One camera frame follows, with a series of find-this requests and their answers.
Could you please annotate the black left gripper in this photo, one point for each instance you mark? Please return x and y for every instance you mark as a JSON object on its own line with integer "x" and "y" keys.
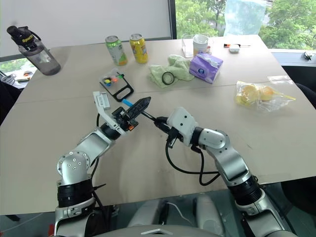
{"x": 124, "y": 122}

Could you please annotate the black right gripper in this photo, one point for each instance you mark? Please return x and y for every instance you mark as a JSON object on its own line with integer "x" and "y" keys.
{"x": 174, "y": 137}

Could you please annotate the black pen with blue cap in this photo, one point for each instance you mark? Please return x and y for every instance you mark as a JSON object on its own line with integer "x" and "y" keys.
{"x": 127, "y": 102}

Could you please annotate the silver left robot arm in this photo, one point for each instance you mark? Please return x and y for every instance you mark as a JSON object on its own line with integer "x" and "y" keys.
{"x": 74, "y": 168}

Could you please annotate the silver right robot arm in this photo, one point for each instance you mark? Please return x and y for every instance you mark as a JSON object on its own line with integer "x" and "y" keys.
{"x": 229, "y": 158}

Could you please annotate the clear bag of coloured clips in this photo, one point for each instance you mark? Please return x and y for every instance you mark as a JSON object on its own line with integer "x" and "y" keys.
{"x": 109, "y": 77}

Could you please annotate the light green cloth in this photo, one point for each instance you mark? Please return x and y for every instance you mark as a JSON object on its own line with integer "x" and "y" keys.
{"x": 179, "y": 67}

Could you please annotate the yellow drink can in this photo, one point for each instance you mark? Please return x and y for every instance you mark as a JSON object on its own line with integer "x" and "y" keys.
{"x": 139, "y": 49}

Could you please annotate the green drink can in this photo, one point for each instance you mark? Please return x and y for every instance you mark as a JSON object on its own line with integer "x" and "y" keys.
{"x": 117, "y": 51}

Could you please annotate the purple tissue pack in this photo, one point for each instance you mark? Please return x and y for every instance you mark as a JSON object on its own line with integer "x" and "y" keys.
{"x": 205, "y": 67}

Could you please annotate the clear plastic box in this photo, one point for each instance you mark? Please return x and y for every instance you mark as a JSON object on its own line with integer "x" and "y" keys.
{"x": 187, "y": 45}

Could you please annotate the white paper cup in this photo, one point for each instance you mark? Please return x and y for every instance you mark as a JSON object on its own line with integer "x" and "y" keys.
{"x": 200, "y": 44}

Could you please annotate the clear bag of bread rolls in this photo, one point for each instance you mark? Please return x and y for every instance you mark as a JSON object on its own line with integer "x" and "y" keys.
{"x": 256, "y": 95}

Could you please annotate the grey rounded robot body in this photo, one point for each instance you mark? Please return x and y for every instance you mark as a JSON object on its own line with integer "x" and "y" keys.
{"x": 207, "y": 212}

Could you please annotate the small white device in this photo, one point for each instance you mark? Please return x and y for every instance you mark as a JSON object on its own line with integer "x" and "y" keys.
{"x": 234, "y": 48}

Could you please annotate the grey sports water bottle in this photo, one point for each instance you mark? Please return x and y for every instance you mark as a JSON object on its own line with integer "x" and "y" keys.
{"x": 42, "y": 58}

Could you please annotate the empty clear zip bag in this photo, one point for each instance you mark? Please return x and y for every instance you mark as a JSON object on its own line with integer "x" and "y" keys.
{"x": 280, "y": 79}

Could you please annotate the translucent blue plastic bag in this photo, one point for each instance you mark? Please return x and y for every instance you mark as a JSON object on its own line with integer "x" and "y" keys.
{"x": 243, "y": 17}

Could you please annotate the black office chair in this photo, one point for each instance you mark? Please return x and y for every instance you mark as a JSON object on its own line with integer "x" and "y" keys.
{"x": 303, "y": 96}

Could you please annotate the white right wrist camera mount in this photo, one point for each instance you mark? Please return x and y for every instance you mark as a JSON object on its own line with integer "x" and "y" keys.
{"x": 182, "y": 121}

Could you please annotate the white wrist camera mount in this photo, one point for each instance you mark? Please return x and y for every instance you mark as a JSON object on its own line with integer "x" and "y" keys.
{"x": 102, "y": 101}
{"x": 182, "y": 121}

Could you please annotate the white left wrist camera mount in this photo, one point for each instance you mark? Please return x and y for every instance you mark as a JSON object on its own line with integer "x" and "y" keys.
{"x": 102, "y": 101}

